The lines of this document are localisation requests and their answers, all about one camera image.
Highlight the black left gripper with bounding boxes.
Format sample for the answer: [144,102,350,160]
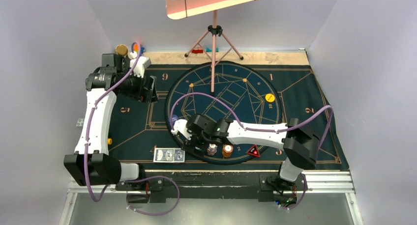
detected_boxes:
[118,69,157,103]

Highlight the purple white poker chip stack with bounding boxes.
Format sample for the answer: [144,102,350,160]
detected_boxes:
[207,144,217,156]

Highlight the orange poker chip stack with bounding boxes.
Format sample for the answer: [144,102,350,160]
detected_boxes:
[222,144,234,158]

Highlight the red triangle dealer marker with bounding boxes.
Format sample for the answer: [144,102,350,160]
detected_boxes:
[246,144,260,157]

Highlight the yellow big blind button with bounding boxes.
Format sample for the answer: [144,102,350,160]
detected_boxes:
[265,93,276,103]

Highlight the blue small blind button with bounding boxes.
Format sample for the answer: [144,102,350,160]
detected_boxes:
[171,114,179,123]

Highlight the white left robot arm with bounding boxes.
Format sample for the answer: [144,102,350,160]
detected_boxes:
[63,67,158,190]

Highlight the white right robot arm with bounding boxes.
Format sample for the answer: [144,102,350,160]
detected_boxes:
[171,114,321,189]

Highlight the blue playing card deck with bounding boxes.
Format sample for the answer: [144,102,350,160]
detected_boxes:
[153,148,185,163]

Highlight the round dark blue mat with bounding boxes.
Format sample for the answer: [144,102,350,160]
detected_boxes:
[164,60,283,166]

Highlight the colourful toy blocks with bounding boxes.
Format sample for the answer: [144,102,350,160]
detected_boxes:
[131,42,144,56]

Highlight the gold round lid jar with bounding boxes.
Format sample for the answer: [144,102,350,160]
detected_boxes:
[115,44,129,57]

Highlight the red toy block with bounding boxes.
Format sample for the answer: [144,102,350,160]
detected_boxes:
[191,48,204,54]

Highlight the dark green poker mat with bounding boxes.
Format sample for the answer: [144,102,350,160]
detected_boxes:
[109,61,349,171]

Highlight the teal toy block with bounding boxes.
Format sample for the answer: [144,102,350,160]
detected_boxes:
[206,48,219,53]

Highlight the grey toy brick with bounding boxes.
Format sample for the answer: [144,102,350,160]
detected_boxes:
[76,118,85,127]

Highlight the pink tripod stand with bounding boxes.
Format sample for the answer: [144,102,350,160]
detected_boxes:
[184,10,244,96]

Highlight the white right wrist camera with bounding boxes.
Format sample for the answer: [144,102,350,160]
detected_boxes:
[171,119,192,141]

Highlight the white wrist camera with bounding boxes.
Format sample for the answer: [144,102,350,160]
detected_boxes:
[129,56,151,78]
[171,119,192,141]

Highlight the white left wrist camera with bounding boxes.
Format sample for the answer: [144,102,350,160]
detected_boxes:
[129,56,151,78]

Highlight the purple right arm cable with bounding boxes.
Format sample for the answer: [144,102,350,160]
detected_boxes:
[169,92,334,211]

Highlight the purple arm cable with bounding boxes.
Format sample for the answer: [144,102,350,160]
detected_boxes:
[169,92,334,211]
[84,42,181,217]

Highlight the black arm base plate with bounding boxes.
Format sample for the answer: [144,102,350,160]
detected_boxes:
[116,170,307,204]

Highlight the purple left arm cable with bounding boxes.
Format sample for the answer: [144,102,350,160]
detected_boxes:
[84,42,181,217]

